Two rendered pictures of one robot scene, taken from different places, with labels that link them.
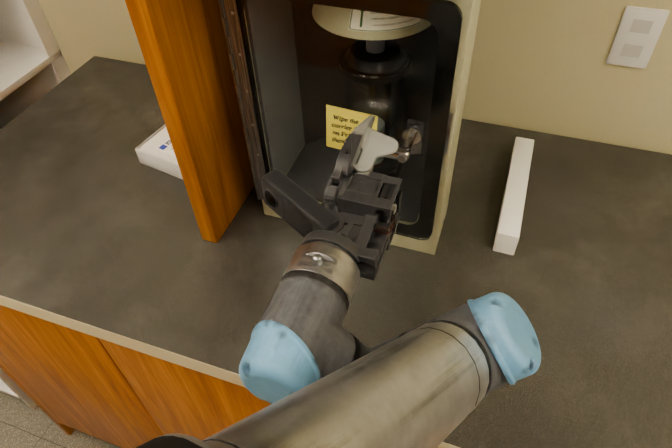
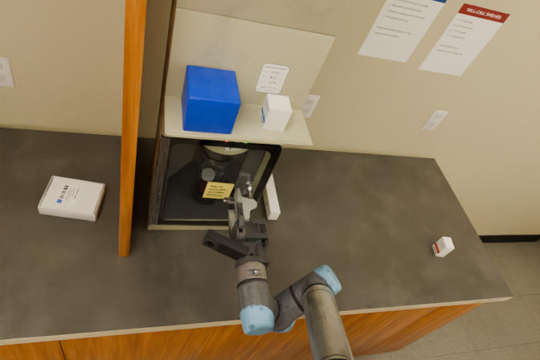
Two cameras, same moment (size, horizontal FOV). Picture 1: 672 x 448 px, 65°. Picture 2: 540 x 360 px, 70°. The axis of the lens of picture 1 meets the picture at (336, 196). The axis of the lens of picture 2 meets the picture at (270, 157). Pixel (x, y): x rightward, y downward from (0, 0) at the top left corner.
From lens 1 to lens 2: 60 cm
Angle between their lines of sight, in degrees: 34
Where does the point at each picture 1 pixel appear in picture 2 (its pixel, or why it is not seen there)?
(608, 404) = not seen: hidden behind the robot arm
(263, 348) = (257, 317)
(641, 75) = (308, 120)
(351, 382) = (329, 323)
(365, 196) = (255, 233)
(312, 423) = (338, 340)
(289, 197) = (224, 243)
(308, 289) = (259, 286)
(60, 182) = not seen: outside the picture
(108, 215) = (41, 259)
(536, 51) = not seen: hidden behind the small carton
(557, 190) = (282, 179)
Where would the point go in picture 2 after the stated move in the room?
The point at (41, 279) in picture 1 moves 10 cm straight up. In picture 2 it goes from (20, 318) to (13, 304)
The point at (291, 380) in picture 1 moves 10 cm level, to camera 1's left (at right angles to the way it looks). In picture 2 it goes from (271, 324) to (232, 346)
